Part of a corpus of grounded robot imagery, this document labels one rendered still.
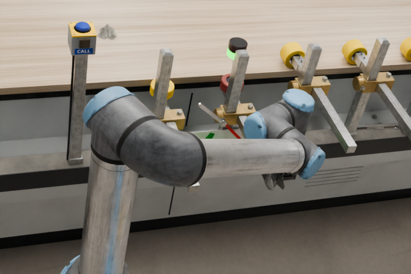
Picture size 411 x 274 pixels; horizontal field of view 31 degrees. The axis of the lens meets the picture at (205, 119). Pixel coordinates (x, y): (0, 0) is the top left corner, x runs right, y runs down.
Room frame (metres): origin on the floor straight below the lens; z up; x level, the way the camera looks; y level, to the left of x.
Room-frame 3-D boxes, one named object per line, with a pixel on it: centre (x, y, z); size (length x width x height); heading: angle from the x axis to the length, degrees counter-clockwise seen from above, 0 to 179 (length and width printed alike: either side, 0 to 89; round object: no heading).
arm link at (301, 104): (1.63, -0.24, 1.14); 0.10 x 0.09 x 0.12; 139
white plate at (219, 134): (1.88, -0.05, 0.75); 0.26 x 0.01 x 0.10; 115
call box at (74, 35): (1.70, 0.39, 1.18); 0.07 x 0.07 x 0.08; 25
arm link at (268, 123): (1.54, -0.18, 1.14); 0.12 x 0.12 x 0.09; 49
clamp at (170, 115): (1.82, 0.14, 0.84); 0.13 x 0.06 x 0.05; 115
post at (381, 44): (2.12, -0.53, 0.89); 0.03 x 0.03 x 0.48; 25
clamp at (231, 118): (1.93, -0.09, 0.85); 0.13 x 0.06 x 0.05; 115
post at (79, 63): (1.70, 0.39, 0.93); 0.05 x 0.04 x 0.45; 115
